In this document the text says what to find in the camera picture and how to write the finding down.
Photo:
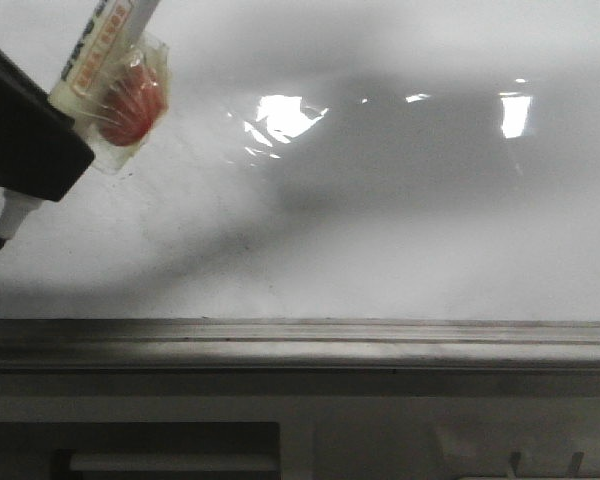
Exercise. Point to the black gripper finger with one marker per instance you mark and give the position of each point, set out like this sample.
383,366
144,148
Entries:
40,153

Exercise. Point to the red piece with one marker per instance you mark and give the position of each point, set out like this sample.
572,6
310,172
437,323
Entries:
131,97

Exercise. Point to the black and white whiteboard marker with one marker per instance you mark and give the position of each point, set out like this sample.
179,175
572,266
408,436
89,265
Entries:
112,26

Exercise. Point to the white whiteboard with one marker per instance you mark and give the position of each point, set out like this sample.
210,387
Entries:
350,159

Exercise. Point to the grey aluminium whiteboard frame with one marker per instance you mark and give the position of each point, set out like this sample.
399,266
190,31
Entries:
183,344

